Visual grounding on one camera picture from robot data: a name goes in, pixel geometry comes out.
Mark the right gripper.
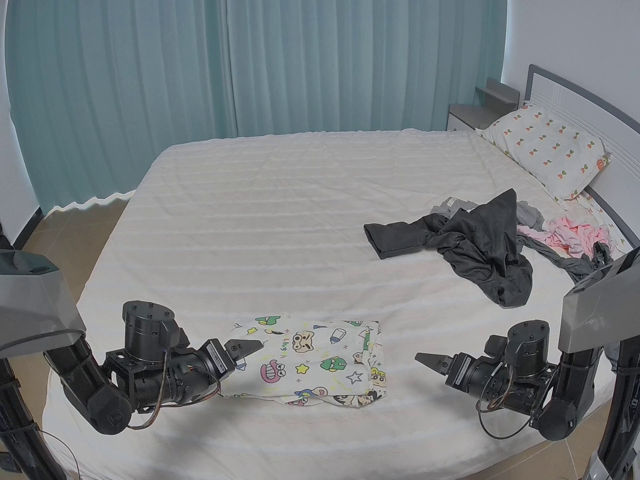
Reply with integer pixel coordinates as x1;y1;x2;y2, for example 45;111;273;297
445;352;510;400

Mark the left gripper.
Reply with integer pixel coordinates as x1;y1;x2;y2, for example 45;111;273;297
167;338;237;405

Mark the white printed pyjama top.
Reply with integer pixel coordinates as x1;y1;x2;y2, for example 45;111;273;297
220;314;388;409

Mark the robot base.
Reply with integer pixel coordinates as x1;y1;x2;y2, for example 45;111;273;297
587;452;621;480

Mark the bed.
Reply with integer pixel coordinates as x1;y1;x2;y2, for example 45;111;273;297
42;64;640;480

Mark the black garment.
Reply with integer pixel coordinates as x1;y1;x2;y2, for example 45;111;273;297
364;188;534;309

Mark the dark grey garment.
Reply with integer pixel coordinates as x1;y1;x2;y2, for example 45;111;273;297
517;233;616;284

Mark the light grey garment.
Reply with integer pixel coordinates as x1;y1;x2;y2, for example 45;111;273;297
430;197;546;231

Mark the pink garment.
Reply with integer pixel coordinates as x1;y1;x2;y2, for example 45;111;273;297
517;214;613;259

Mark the white printed pillow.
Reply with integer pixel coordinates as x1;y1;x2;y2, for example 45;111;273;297
476;102;613;201

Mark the grey bedside table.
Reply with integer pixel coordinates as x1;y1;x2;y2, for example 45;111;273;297
446;78;521;133

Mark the blue-green curtain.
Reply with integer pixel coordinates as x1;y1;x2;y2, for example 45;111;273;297
4;0;508;214

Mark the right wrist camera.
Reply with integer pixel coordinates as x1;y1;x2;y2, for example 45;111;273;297
484;334;508;360

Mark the black cable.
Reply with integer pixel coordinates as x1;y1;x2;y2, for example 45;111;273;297
477;398;533;440
0;329;87;347

